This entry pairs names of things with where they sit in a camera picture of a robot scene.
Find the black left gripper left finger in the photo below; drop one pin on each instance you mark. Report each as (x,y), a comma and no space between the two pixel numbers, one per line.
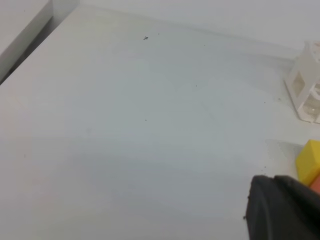
(266,210)

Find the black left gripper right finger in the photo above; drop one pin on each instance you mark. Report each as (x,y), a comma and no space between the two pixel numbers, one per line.
(305,206)

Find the white plastic test tube rack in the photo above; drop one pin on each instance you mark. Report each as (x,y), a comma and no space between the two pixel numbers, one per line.
(303,83)

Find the orange cube block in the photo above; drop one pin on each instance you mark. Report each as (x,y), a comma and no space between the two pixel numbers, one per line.
(315,185)

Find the yellow cube block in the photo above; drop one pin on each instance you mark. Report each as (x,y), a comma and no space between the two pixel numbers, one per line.
(308,162)

